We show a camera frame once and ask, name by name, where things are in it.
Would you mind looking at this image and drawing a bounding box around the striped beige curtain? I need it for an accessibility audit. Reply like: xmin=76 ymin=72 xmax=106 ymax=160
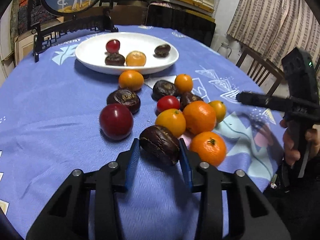
xmin=227 ymin=0 xmax=319 ymax=68

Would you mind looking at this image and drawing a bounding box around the dark red plum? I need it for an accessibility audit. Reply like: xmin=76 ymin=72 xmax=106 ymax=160
xmin=99 ymin=103 xmax=133 ymax=140
xmin=106 ymin=39 xmax=120 ymax=53

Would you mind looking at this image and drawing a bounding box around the small red cherry tomato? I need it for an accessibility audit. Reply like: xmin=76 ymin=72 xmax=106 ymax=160
xmin=157 ymin=95 xmax=180 ymax=113

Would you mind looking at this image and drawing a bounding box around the black cabinet behind table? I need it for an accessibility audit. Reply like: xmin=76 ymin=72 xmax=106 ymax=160
xmin=146 ymin=4 xmax=216 ymax=47

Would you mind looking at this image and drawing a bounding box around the large orange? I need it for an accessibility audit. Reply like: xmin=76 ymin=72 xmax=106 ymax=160
xmin=189 ymin=132 xmax=227 ymax=167
xmin=182 ymin=101 xmax=216 ymax=135

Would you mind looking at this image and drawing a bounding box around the round embroidered deer screen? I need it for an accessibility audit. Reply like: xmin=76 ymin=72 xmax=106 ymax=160
xmin=28 ymin=0 xmax=119 ymax=62

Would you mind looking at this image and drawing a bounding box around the large orange front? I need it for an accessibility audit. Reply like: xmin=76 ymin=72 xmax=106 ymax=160
xmin=189 ymin=132 xmax=227 ymax=167

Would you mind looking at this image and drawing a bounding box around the small orange top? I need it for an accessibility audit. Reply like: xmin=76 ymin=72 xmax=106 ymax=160
xmin=118 ymin=70 xmax=144 ymax=91

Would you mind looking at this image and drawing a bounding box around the dark mangosteen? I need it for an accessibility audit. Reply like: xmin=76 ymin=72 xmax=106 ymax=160
xmin=139 ymin=125 xmax=181 ymax=166
xmin=152 ymin=80 xmax=179 ymax=101
xmin=105 ymin=53 xmax=125 ymax=66
xmin=106 ymin=88 xmax=141 ymax=114
xmin=180 ymin=92 xmax=203 ymax=111

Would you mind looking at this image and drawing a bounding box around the dark wooden chair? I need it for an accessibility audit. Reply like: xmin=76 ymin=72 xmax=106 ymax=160
xmin=236 ymin=47 xmax=285 ymax=96

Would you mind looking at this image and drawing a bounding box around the person's right hand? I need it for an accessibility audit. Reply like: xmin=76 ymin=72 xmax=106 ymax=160
xmin=280 ymin=119 xmax=319 ymax=166

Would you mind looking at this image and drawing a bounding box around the dark mangosteen front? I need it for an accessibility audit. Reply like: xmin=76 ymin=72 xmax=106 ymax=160
xmin=105 ymin=53 xmax=125 ymax=66

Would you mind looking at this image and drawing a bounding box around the small orange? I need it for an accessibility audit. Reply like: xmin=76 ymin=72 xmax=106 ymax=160
xmin=118 ymin=70 xmax=144 ymax=91
xmin=174 ymin=74 xmax=193 ymax=94

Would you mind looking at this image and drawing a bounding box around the blue patterned tablecloth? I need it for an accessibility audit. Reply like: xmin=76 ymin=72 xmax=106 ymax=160
xmin=1 ymin=26 xmax=284 ymax=239

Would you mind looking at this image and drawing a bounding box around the white thermos bottle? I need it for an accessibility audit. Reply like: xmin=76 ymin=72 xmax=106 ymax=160
xmin=217 ymin=42 xmax=232 ymax=59

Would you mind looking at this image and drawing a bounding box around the small yellow orange fruit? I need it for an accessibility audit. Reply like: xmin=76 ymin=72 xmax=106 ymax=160
xmin=208 ymin=100 xmax=227 ymax=123

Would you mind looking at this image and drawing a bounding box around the white round plate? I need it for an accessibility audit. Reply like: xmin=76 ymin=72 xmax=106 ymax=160
xmin=75 ymin=32 xmax=179 ymax=75

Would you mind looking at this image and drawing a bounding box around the small orange kumquat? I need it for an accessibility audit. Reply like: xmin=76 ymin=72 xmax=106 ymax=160
xmin=155 ymin=108 xmax=186 ymax=138

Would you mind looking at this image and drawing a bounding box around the pale yellow orange fruit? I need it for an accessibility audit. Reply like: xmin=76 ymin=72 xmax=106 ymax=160
xmin=125 ymin=50 xmax=146 ymax=67

